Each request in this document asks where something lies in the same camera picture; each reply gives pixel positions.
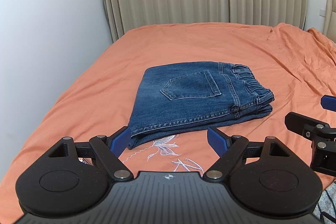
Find white wall socket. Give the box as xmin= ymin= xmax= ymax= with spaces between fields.
xmin=319 ymin=9 xmax=326 ymax=17

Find blue denim jeans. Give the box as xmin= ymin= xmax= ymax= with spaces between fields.
xmin=128 ymin=61 xmax=274 ymax=149

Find beige padded headboard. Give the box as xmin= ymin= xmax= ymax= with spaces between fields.
xmin=322 ymin=0 xmax=336 ymax=43

